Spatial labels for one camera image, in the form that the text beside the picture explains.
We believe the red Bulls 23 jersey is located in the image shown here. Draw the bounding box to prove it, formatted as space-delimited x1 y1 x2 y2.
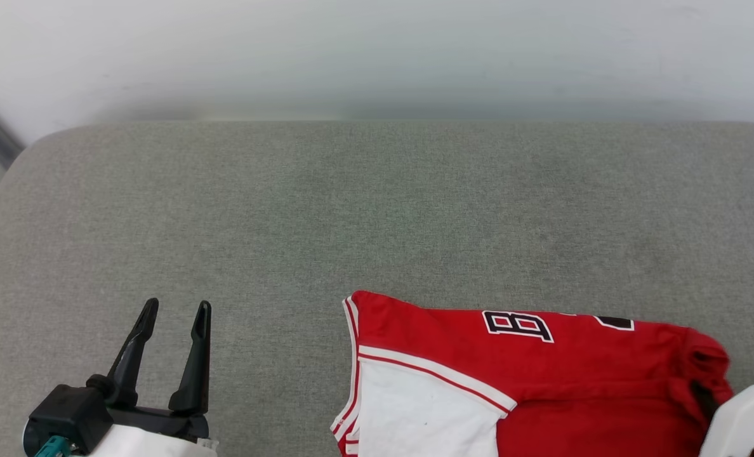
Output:
330 290 735 457

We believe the grey fabric sofa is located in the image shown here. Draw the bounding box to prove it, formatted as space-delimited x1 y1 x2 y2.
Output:
0 121 754 457

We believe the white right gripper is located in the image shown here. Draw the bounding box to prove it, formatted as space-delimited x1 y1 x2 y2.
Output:
692 381 754 457

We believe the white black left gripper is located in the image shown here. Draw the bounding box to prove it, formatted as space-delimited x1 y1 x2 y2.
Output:
85 298 220 457

